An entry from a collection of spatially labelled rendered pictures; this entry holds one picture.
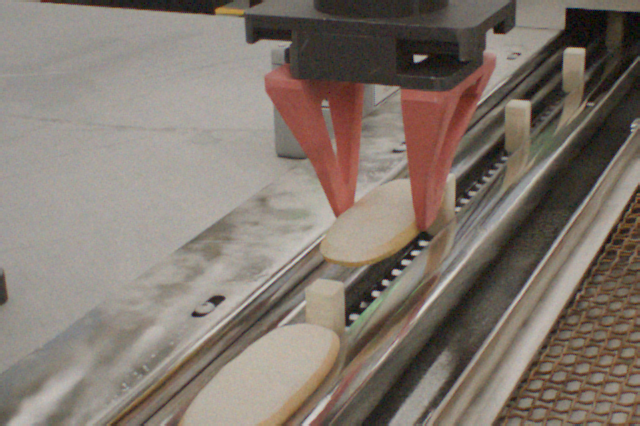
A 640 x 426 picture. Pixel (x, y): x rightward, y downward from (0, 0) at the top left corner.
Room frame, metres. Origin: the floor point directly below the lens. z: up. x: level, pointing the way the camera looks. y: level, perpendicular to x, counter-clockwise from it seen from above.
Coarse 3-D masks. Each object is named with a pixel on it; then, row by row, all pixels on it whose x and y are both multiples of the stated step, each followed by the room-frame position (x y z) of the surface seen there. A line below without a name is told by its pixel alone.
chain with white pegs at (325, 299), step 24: (624, 24) 0.94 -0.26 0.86; (576, 48) 0.82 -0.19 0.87; (576, 72) 0.80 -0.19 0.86; (528, 120) 0.69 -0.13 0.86; (504, 144) 0.68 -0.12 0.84; (312, 288) 0.43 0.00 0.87; (336, 288) 0.43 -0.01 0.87; (384, 288) 0.50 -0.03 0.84; (312, 312) 0.43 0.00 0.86; (336, 312) 0.43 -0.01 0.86; (360, 312) 0.48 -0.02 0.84
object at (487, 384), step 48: (624, 144) 0.51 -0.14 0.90; (624, 192) 0.47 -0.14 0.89; (576, 240) 0.42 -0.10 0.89; (624, 240) 0.42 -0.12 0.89; (528, 288) 0.37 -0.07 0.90; (576, 288) 0.38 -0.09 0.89; (528, 336) 0.35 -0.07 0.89; (576, 336) 0.34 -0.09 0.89; (480, 384) 0.31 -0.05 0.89; (528, 384) 0.32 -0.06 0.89; (624, 384) 0.31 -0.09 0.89
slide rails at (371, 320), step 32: (544, 64) 0.85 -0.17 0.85; (608, 64) 0.84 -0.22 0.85; (512, 96) 0.77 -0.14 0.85; (544, 96) 0.77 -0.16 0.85; (576, 96) 0.76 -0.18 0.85; (480, 128) 0.70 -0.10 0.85; (544, 128) 0.69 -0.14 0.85; (512, 160) 0.64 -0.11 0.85; (480, 192) 0.59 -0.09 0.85; (448, 224) 0.54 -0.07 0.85; (416, 256) 0.51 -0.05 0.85; (288, 320) 0.44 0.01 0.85; (384, 320) 0.44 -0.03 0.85; (224, 352) 0.42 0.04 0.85; (352, 352) 0.41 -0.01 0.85; (192, 384) 0.39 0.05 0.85; (320, 384) 0.39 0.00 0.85; (160, 416) 0.37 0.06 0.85
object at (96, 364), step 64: (512, 64) 0.81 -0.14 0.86; (384, 128) 0.67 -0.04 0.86; (320, 192) 0.56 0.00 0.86; (192, 256) 0.49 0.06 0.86; (256, 256) 0.49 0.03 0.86; (128, 320) 0.43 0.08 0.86; (192, 320) 0.42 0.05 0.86; (0, 384) 0.38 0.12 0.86; (64, 384) 0.38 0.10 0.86; (128, 384) 0.37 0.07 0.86
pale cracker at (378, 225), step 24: (384, 192) 0.50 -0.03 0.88; (408, 192) 0.50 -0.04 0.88; (360, 216) 0.47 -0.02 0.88; (384, 216) 0.47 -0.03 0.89; (408, 216) 0.48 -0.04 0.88; (336, 240) 0.45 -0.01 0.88; (360, 240) 0.45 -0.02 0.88; (384, 240) 0.45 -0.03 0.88; (408, 240) 0.46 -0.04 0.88; (336, 264) 0.45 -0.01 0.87; (360, 264) 0.44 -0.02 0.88
